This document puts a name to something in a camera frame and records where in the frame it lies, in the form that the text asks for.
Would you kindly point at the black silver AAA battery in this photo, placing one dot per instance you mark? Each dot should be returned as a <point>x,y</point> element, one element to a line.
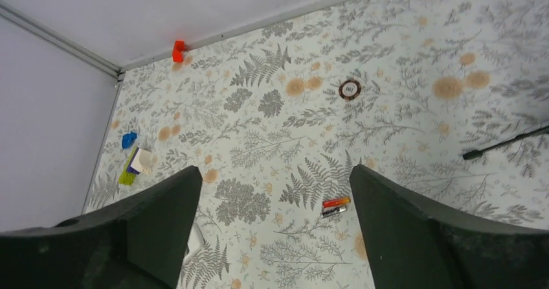
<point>333,211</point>

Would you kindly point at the orange AAA battery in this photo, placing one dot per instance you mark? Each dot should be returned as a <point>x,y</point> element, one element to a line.
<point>336,202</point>

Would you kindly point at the black microphone tripod stand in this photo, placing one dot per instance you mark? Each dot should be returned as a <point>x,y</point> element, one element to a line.
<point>473,154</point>

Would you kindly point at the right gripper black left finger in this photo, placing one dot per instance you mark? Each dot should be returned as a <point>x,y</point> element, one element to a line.
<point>137,242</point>

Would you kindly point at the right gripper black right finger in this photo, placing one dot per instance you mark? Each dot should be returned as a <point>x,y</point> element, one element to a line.
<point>415,242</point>

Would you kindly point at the red plastic bracket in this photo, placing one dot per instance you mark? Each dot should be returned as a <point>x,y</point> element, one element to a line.
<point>178,51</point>

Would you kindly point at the brown ring coaster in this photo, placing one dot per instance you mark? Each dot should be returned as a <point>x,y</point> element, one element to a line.
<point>349,90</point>

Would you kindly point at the white and green toy block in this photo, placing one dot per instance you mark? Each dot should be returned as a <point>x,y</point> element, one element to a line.
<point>141,161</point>

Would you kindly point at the blue toy piece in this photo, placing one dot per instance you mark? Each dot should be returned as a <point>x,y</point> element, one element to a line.
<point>128,140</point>

